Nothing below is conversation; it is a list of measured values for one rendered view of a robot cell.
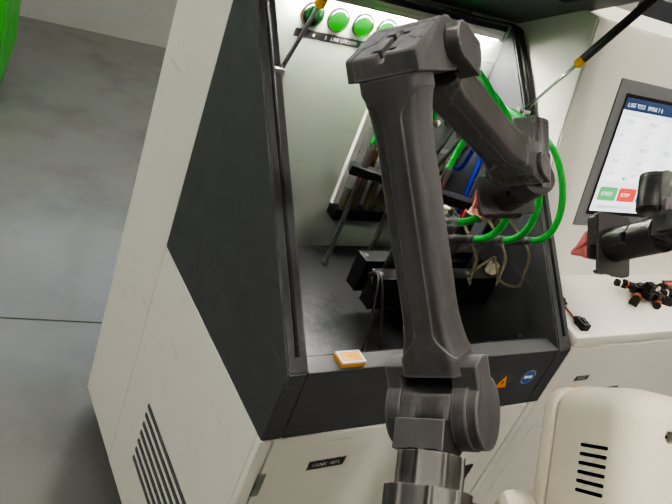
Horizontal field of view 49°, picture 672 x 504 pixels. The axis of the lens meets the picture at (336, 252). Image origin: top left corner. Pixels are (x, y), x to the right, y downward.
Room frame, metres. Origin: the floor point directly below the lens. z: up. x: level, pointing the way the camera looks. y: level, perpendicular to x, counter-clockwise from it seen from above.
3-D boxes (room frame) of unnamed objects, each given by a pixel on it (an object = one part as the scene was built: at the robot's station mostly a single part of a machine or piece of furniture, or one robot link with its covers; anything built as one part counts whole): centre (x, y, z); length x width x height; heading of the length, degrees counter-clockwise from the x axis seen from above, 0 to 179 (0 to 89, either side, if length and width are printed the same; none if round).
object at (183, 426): (1.38, -0.09, 0.39); 0.70 x 0.58 x 0.79; 129
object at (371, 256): (1.44, -0.21, 0.91); 0.34 x 0.10 x 0.15; 129
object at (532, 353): (1.17, -0.26, 0.87); 0.62 x 0.04 x 0.16; 129
